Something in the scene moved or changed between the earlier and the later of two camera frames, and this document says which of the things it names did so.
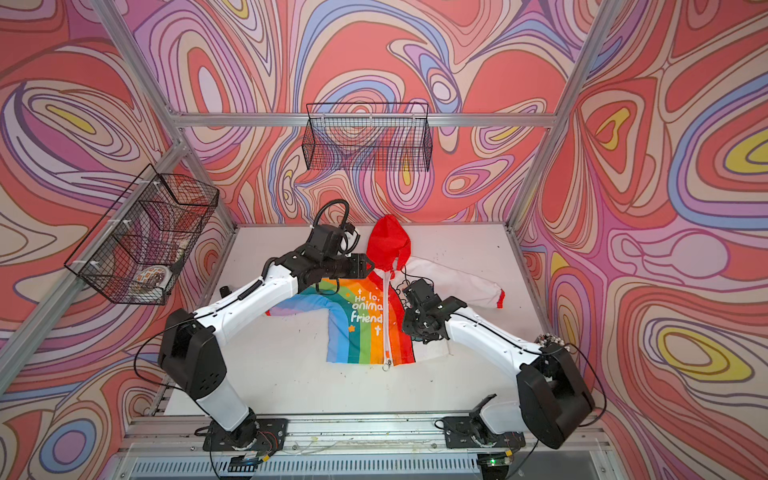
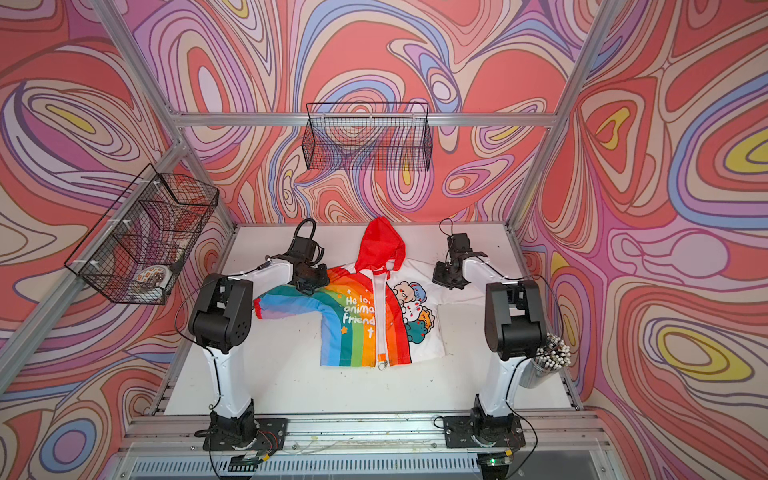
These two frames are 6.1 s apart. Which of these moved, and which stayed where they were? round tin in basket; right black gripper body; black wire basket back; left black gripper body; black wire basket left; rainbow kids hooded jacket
Moved: right black gripper body; left black gripper body
Stayed: round tin in basket; black wire basket back; rainbow kids hooded jacket; black wire basket left
